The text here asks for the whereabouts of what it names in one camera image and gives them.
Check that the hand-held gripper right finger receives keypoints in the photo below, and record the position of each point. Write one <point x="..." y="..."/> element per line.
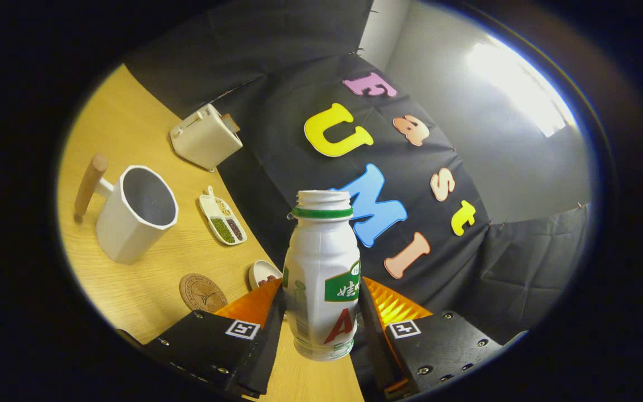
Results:
<point x="374" y="352"/>

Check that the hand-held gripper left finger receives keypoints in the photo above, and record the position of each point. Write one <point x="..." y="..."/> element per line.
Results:
<point x="265" y="352"/>

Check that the round cork coaster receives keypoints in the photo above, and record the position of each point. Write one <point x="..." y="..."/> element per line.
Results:
<point x="203" y="293"/>

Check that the white juice bottle green label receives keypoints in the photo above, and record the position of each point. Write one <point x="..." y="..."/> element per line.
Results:
<point x="318" y="251"/>

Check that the red sausages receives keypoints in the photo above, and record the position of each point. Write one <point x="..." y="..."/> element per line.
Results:
<point x="270" y="279"/>

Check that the white round plate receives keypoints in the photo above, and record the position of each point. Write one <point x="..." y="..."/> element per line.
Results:
<point x="257" y="273"/>

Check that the white divided dish with beans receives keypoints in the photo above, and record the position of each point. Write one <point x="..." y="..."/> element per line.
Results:
<point x="222" y="220"/>

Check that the cream toaster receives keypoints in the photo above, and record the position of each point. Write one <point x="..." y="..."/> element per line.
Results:
<point x="204" y="139"/>

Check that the black backdrop cloth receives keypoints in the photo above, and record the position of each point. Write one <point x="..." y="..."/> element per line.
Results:
<point x="277" y="100"/>

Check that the wooden table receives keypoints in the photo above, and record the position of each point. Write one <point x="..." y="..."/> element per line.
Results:
<point x="132" y="123"/>

